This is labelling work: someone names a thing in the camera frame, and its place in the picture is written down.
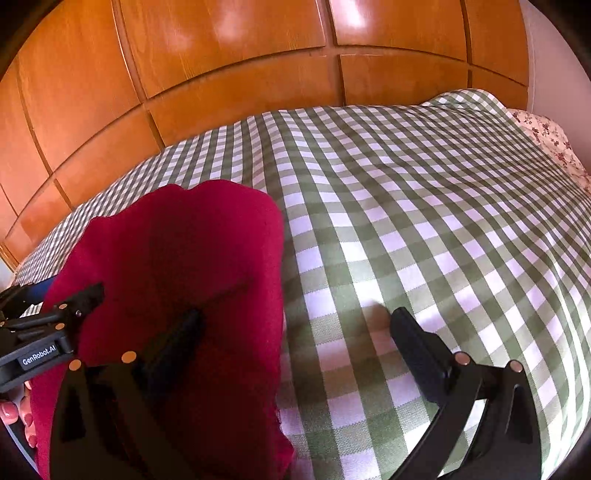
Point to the wooden wardrobe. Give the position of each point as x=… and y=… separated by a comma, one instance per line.
x=184, y=69

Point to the person's left hand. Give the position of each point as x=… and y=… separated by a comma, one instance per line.
x=11, y=410

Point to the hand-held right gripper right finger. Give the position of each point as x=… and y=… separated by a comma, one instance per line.
x=415, y=350

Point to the green checked blanket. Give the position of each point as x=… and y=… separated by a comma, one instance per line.
x=415, y=207

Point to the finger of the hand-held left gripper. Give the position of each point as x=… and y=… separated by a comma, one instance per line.
x=83, y=300
x=37, y=293

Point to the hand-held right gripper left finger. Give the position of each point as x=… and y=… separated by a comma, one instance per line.
x=182, y=334

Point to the red knit garment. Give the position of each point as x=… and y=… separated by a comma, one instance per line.
x=184, y=240

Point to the floral pillow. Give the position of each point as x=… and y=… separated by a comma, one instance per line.
x=554, y=138

